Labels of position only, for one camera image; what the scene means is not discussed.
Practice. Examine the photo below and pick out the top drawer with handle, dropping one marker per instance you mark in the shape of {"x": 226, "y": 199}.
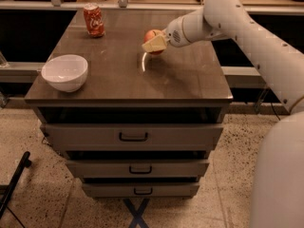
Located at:
{"x": 132, "y": 137}

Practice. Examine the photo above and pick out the drawer with handle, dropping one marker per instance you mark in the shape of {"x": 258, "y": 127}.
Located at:
{"x": 127, "y": 190}
{"x": 138, "y": 168}
{"x": 132, "y": 137}

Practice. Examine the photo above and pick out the blue tape cross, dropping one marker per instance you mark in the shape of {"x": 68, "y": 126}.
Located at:
{"x": 137, "y": 213}

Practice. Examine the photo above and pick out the black stand leg left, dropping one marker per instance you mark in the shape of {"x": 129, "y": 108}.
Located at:
{"x": 6, "y": 191}

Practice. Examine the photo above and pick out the red soda can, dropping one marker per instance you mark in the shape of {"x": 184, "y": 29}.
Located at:
{"x": 93, "y": 20}

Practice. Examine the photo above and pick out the bottom drawer with handle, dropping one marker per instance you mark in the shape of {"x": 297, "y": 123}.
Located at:
{"x": 127, "y": 190}

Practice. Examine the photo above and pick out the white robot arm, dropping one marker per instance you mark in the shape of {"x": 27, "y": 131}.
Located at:
{"x": 278, "y": 187}

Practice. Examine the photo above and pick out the grey drawer cabinet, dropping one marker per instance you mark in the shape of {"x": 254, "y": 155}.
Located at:
{"x": 124, "y": 85}

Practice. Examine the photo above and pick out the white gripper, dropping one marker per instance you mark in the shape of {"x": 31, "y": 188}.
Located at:
{"x": 174, "y": 33}

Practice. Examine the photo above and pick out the red apple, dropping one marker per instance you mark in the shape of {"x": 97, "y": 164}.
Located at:
{"x": 153, "y": 42}

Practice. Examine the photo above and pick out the middle drawer with handle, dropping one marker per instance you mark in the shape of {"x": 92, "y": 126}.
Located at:
{"x": 138, "y": 168}

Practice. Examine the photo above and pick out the white bowl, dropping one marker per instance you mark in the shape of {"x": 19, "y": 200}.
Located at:
{"x": 66, "y": 73}

